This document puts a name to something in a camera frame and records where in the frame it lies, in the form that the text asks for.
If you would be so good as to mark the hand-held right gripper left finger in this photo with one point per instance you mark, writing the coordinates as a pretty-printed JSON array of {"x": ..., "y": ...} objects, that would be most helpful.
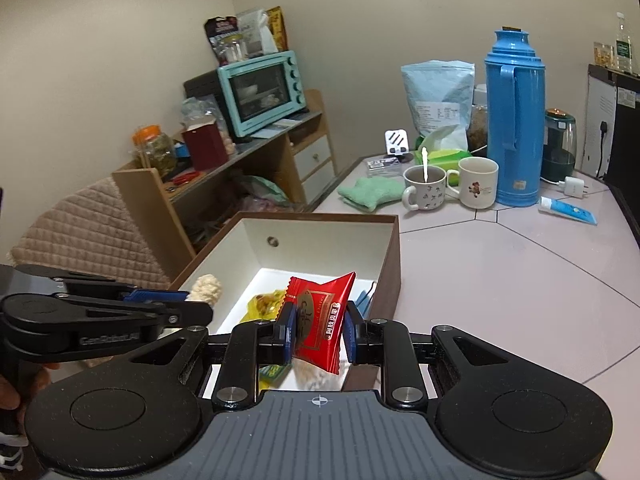
[{"x": 286, "y": 327}]

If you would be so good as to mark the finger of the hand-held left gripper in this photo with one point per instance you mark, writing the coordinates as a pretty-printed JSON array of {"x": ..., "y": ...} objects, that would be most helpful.
[
  {"x": 100, "y": 320},
  {"x": 150, "y": 295}
]

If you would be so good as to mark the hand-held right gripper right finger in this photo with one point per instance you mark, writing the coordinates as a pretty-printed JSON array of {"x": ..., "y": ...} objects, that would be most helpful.
[{"x": 350, "y": 330}]

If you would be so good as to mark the red gold-label snack packet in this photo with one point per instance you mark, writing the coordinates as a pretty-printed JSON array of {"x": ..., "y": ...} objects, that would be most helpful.
[{"x": 317, "y": 320}]

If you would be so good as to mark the blue binder clip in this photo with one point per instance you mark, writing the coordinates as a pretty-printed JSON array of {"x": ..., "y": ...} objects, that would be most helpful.
[{"x": 362, "y": 300}]

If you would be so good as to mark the yellow snack packet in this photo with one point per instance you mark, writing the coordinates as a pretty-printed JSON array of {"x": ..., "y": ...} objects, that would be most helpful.
[{"x": 260, "y": 305}]

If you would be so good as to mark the round rice cracker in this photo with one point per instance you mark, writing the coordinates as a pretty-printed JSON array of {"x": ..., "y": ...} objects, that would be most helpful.
[{"x": 206, "y": 287}]

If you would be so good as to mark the brown storage box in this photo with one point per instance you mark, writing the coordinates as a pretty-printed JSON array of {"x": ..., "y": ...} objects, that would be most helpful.
[{"x": 390, "y": 270}]

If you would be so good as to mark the person's left hand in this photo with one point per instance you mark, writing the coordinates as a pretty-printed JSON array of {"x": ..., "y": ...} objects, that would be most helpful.
[{"x": 10, "y": 395}]

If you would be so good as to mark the beige quilted cover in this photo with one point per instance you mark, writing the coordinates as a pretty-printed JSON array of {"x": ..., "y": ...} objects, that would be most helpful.
[{"x": 75, "y": 240}]

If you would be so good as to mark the wooden shelf unit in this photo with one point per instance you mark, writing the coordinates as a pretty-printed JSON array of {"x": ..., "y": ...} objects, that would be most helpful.
[{"x": 145, "y": 210}]

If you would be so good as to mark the red scissors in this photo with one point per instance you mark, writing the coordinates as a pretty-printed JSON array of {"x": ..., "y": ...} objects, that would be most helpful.
[{"x": 187, "y": 176}]

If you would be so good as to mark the green cloth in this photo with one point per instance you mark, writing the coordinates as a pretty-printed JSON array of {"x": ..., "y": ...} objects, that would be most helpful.
[{"x": 370, "y": 192}]

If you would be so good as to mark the green plastic bag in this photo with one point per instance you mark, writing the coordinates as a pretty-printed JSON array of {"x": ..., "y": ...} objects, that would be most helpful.
[{"x": 265, "y": 190}]

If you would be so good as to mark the orange-lid glass jar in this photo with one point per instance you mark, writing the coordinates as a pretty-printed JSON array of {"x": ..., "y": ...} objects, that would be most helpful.
[{"x": 155, "y": 152}]

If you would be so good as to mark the small blue box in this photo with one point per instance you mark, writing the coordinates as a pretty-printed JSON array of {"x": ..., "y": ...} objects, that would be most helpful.
[{"x": 181, "y": 151}]

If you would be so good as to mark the white patterned mug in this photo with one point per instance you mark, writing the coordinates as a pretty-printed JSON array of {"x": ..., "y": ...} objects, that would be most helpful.
[{"x": 427, "y": 195}]

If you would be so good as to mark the dark red box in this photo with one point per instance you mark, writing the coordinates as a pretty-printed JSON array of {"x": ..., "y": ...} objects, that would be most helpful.
[{"x": 205, "y": 147}]

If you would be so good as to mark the small dark packet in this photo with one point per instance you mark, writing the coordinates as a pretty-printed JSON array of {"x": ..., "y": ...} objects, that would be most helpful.
[{"x": 382, "y": 165}]

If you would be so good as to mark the white spoon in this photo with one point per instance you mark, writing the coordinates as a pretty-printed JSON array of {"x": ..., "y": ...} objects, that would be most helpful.
[{"x": 425, "y": 165}]

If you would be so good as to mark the clear plastic bag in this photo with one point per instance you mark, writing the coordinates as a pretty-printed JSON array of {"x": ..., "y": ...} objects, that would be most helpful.
[{"x": 197, "y": 112}]

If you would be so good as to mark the white cartoon mug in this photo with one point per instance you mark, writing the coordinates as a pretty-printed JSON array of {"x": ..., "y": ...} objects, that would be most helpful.
[{"x": 477, "y": 185}]

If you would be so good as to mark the white phone stand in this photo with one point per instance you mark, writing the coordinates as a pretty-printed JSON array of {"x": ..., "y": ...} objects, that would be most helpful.
[{"x": 397, "y": 140}]

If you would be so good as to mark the green tissue pack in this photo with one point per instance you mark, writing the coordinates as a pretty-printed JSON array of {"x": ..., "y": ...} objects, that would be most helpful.
[{"x": 445, "y": 152}]

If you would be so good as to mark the teal toaster oven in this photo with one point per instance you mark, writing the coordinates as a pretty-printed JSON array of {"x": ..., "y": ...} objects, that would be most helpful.
[{"x": 260, "y": 92}]

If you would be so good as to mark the brown-filled glass jar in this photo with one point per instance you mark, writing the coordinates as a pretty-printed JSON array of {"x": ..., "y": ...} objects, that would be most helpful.
[{"x": 477, "y": 125}]

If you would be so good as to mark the blue toothpaste tube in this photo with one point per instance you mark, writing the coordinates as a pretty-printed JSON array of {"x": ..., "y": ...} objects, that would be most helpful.
[{"x": 570, "y": 210}]

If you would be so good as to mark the light blue bag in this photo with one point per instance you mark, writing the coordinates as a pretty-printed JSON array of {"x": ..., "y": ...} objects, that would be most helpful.
[{"x": 437, "y": 95}]

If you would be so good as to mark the clear glass jar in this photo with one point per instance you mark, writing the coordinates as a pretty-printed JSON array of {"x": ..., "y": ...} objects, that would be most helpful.
[{"x": 234, "y": 50}]

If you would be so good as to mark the blue thermos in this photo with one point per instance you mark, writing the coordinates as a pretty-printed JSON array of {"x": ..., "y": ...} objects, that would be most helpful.
[{"x": 515, "y": 125}]

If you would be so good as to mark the white charger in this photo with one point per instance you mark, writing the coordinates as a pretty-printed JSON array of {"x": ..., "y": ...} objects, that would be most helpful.
[{"x": 575, "y": 187}]

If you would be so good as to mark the dark green appliance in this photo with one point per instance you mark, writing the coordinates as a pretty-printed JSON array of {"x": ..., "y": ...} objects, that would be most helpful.
[{"x": 560, "y": 160}]

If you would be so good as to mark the dark snack bag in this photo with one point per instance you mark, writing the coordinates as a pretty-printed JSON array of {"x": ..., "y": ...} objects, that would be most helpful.
[{"x": 220, "y": 30}]

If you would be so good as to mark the white bag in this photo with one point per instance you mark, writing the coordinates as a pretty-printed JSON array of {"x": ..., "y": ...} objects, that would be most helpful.
[{"x": 255, "y": 30}]

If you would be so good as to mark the yellow brown bag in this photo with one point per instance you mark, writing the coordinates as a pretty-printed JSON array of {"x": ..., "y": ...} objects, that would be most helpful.
[{"x": 279, "y": 27}]

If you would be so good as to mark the small yellow jar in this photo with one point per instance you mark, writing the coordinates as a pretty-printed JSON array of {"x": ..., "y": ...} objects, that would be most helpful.
[{"x": 603, "y": 55}]

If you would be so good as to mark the clear plastic bottle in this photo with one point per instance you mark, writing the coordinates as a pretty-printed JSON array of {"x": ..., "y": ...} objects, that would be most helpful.
[{"x": 621, "y": 50}]

